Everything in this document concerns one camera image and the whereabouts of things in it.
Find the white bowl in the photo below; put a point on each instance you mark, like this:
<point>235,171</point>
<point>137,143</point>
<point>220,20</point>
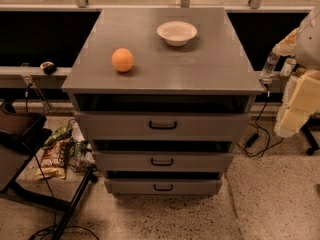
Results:
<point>176,33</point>

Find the cream foam gripper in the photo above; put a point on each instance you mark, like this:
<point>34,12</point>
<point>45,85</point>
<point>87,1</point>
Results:
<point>308,47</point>

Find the brown snack bag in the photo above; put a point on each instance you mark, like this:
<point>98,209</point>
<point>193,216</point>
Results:
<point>53,162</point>

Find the black cart stand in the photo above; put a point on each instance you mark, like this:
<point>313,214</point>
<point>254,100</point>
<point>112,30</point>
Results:
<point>22,135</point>

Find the black stand leg right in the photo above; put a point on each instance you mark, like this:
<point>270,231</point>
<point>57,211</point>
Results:
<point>306,129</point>

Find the grey top drawer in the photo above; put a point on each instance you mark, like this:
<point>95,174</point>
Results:
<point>161,126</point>

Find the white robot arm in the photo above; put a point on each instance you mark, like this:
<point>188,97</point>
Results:
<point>303,43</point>

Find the grey drawer cabinet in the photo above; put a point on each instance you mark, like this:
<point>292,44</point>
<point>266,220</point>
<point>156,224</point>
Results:
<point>209,74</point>

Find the small glass bottle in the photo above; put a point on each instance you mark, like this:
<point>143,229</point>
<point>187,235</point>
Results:
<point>288,66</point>

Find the black yellow tape measure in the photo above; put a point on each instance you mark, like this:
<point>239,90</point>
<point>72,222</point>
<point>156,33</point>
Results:
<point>48,67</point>

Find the clear water bottle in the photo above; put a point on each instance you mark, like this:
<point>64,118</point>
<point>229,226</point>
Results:
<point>269,65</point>

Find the orange ball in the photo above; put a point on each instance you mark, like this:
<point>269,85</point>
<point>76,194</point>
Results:
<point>122,60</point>

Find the green snack bag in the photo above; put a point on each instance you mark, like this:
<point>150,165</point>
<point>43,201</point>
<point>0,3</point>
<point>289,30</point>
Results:
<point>61,133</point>

